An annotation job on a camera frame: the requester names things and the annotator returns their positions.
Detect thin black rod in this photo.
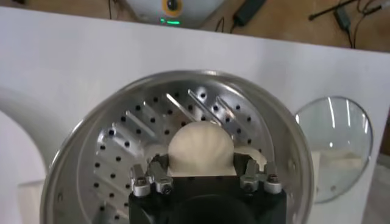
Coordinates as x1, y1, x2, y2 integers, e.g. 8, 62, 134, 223
307, 0, 359, 21

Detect round glass pot lid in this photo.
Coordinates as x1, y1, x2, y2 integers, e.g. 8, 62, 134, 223
294, 96, 374, 204

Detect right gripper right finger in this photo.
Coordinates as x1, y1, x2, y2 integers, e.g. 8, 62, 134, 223
233, 152, 283, 195

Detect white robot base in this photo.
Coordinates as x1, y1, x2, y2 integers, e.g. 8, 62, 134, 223
126, 0, 227, 30

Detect black power adapter with cable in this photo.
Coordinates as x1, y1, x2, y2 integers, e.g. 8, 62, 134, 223
230, 0, 268, 33

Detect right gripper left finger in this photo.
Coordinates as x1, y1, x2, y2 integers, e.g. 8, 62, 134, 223
130, 153, 174, 198

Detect small black adapter with cable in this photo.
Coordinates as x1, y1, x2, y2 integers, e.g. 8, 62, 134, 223
333, 5, 366, 49

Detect white electric cooker base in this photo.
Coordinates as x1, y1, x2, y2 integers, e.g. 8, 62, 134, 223
16, 148, 371, 224

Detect stainless steel steamer basket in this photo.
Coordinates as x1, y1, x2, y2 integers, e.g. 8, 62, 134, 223
40, 69, 315, 224

